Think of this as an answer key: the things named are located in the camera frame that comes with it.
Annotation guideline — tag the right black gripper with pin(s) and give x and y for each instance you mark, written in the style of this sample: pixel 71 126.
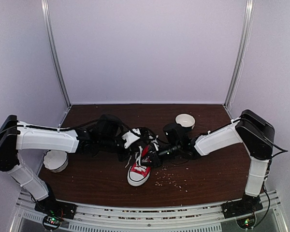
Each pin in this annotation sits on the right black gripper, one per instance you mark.
pixel 155 161

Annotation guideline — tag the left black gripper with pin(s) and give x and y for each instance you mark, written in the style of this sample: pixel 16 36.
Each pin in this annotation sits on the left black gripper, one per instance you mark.
pixel 132 149

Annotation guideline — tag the red canvas sneaker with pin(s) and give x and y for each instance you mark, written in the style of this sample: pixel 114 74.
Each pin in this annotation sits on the red canvas sneaker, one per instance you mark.
pixel 139 174

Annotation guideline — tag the white shoelace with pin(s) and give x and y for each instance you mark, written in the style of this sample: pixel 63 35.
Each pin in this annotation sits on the white shoelace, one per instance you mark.
pixel 137 171

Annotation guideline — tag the white scalloped bowl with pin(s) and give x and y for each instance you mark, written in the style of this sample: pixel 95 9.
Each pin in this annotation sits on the white scalloped bowl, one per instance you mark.
pixel 55 161

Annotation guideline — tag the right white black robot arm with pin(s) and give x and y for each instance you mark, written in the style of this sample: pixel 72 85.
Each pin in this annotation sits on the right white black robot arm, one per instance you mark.
pixel 256 134

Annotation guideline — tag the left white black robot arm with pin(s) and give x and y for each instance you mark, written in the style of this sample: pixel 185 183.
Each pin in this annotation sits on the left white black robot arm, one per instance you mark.
pixel 107 133

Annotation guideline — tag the scattered rice grains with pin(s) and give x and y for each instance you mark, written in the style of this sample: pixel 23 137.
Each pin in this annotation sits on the scattered rice grains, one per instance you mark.
pixel 163 179

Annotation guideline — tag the blue white polka-dot bowl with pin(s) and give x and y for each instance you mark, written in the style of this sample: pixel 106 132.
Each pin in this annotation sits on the blue white polka-dot bowl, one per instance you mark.
pixel 186 121

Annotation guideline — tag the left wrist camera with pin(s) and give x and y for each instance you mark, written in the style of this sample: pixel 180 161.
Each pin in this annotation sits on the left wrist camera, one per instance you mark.
pixel 134 138

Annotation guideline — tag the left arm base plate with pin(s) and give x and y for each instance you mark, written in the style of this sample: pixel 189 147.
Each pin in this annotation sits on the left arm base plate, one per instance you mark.
pixel 60 210

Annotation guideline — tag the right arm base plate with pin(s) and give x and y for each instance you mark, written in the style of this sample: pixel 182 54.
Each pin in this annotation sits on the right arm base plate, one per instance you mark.
pixel 240 207

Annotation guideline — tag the front aluminium rail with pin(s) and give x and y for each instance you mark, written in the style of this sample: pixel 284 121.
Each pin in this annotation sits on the front aluminium rail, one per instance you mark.
pixel 195 218

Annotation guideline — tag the right aluminium frame post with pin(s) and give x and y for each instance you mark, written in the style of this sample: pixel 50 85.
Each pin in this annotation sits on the right aluminium frame post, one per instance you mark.
pixel 239 62

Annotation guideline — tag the aluminium frame post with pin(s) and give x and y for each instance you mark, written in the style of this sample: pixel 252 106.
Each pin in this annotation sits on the aluminium frame post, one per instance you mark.
pixel 53 50
pixel 239 62

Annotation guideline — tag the left aluminium frame post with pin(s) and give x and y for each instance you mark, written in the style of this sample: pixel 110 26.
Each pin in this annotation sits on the left aluminium frame post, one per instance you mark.
pixel 53 50

